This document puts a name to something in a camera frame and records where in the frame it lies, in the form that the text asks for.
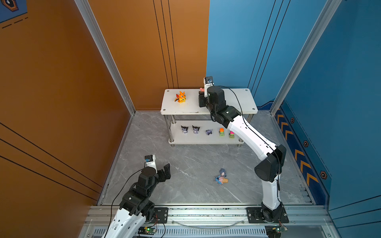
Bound green orange toy truck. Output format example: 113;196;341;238
219;128;225;136

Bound purple figure toy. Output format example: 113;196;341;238
205;130;213;136

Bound orange yellow duck toy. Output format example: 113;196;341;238
175;91;186;103

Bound black white Kuromi figure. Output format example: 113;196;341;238
181;126;189;134

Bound blue Stitch ice-cream toy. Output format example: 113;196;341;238
215;176;229;184

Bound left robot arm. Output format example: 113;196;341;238
103;164;171;238

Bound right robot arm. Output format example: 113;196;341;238
198;86;287;223

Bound white two-tier shelf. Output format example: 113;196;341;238
161;88;266;150

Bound left green circuit board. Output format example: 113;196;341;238
137;227;157;237

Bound green circuit board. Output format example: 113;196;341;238
137;227;157;237
265;226;288;238

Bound small blue figure toy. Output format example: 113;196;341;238
219;169;227;177

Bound right green circuit board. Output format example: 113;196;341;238
265;226;288;238

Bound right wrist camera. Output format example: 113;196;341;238
203;76;214;97

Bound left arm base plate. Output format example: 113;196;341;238
145;207;169;224

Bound aluminium rail frame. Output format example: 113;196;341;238
78;203;341;238

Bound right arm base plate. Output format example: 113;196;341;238
246;205;289;224

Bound right aluminium corner post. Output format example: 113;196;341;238
269;0;342;116

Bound aluminium corner post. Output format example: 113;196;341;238
74;0;136;116
269;0;342;116

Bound left aluminium corner post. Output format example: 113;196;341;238
74;0;136;116

